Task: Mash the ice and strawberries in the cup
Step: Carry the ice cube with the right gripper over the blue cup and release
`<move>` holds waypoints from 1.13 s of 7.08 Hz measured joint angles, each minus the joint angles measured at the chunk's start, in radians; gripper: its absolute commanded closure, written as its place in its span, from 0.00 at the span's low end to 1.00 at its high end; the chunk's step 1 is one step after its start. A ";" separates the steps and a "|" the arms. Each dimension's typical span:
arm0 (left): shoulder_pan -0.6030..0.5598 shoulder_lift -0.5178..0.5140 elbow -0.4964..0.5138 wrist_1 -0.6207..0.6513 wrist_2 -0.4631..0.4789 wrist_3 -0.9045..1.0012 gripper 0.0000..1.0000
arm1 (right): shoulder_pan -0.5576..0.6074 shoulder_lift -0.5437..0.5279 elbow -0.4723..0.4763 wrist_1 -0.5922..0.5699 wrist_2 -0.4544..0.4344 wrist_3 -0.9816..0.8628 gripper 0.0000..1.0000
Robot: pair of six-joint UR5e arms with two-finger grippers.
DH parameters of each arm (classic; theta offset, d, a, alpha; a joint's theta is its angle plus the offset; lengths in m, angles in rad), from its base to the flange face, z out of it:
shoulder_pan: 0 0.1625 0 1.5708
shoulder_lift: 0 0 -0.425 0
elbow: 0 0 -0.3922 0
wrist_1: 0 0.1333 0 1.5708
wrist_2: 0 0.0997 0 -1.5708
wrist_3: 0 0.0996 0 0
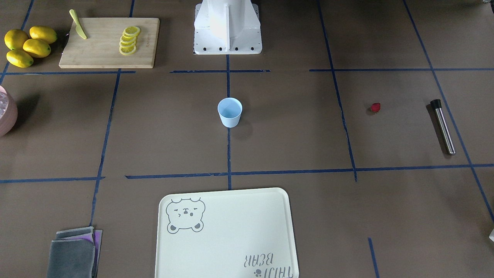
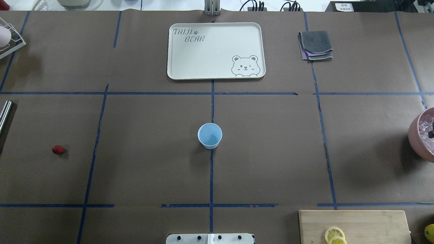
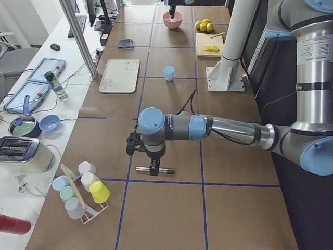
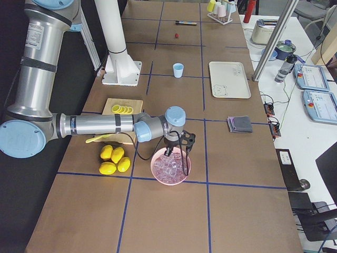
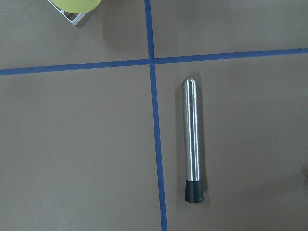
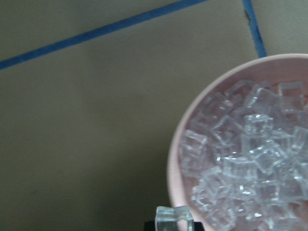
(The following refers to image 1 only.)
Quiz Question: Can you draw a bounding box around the yellow lemon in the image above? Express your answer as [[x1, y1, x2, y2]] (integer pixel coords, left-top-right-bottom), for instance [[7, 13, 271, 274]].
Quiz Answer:
[[22, 39, 51, 58], [6, 49, 34, 68], [4, 29, 30, 50], [29, 26, 57, 44]]

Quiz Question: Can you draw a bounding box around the wooden cutting board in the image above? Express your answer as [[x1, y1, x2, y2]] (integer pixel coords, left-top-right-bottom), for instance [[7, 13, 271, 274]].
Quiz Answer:
[[59, 17, 160, 69]]

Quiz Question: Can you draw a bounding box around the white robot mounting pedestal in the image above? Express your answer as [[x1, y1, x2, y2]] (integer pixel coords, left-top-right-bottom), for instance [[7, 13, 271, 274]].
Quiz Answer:
[[193, 0, 263, 55]]

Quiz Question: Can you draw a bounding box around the red strawberry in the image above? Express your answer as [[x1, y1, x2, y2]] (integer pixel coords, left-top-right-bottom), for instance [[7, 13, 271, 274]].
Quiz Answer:
[[370, 102, 381, 113]]

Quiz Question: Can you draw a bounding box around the yellow-green plastic knife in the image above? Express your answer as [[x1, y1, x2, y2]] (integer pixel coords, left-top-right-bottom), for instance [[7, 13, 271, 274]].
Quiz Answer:
[[69, 9, 88, 39]]

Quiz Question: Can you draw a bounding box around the grey folded cloth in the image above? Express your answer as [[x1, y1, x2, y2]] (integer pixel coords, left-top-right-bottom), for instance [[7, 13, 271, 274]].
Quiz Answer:
[[46, 226, 103, 278]]

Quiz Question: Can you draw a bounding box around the cream bear serving tray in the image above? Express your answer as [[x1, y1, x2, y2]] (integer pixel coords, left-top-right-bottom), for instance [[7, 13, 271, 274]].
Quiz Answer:
[[154, 188, 299, 278]]

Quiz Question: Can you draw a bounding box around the pink bowl of ice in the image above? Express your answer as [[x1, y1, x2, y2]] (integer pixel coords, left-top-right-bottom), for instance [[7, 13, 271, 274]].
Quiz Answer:
[[0, 86, 18, 137]]

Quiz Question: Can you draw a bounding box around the light blue plastic cup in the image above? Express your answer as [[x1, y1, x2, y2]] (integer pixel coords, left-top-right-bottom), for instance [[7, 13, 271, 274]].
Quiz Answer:
[[217, 97, 243, 128]]

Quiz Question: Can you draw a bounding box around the steel muddler with black tip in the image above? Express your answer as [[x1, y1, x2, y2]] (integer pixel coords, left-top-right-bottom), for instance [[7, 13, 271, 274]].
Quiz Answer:
[[430, 99, 456, 156]]

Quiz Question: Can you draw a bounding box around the lemon slices stack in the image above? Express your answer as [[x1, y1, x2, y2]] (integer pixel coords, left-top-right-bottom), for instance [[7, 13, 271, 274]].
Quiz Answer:
[[119, 26, 141, 55]]

